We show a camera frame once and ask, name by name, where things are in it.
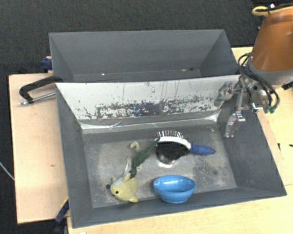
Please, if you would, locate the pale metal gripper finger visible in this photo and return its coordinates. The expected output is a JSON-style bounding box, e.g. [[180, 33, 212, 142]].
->
[[212, 81, 236, 107], [223, 112, 248, 139]]

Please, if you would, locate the white and blue brush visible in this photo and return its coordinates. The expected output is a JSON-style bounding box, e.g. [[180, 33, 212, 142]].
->
[[153, 126, 217, 161]]

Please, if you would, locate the blue bowl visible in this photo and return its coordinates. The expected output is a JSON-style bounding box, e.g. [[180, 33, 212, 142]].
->
[[151, 173, 198, 206]]

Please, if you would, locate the yellow and green plush toy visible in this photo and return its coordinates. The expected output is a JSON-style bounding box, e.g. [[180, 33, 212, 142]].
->
[[102, 138, 167, 206]]

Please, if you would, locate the grey metal bin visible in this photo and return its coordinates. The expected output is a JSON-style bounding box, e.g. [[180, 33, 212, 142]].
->
[[48, 15, 289, 230]]

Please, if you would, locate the pale wood board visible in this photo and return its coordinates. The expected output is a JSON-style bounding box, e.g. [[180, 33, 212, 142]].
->
[[6, 70, 71, 224]]

